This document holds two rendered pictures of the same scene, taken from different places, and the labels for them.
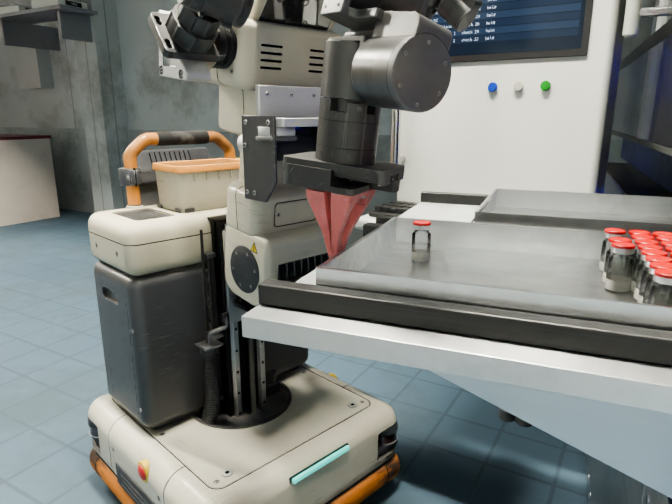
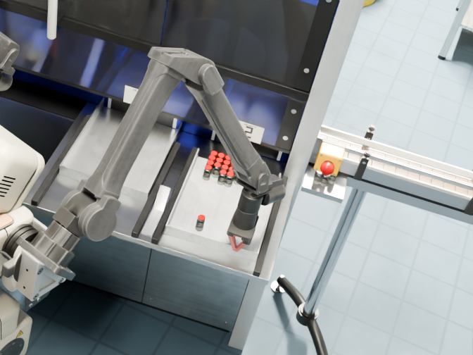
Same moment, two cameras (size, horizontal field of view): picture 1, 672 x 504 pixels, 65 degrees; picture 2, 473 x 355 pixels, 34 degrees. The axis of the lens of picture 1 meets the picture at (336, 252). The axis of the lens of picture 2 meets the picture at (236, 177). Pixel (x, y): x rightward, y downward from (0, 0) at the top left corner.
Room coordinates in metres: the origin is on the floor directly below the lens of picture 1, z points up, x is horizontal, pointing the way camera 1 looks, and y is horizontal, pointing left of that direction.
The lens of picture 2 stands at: (1.02, 1.34, 2.46)
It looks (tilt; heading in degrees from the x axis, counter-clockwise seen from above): 42 degrees down; 251
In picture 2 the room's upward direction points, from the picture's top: 15 degrees clockwise
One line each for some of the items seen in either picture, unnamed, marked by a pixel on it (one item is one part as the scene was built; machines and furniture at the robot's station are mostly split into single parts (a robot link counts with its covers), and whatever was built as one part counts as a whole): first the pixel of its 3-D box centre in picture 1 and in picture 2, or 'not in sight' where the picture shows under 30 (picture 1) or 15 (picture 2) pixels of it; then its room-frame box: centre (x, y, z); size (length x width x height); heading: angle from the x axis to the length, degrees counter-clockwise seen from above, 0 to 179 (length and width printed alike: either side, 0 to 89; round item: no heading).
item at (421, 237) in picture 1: (421, 242); (200, 222); (0.59, -0.10, 0.90); 0.02 x 0.02 x 0.04
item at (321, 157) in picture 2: not in sight; (329, 158); (0.20, -0.29, 1.00); 0.08 x 0.07 x 0.07; 68
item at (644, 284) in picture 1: (648, 272); (234, 175); (0.47, -0.29, 0.91); 0.18 x 0.02 x 0.05; 158
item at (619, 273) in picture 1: (620, 267); (229, 179); (0.49, -0.27, 0.91); 0.02 x 0.02 x 0.05
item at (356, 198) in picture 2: not in sight; (331, 256); (0.01, -0.37, 0.46); 0.09 x 0.09 x 0.77; 68
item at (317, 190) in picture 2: not in sight; (325, 180); (0.17, -0.32, 0.87); 0.14 x 0.13 x 0.02; 68
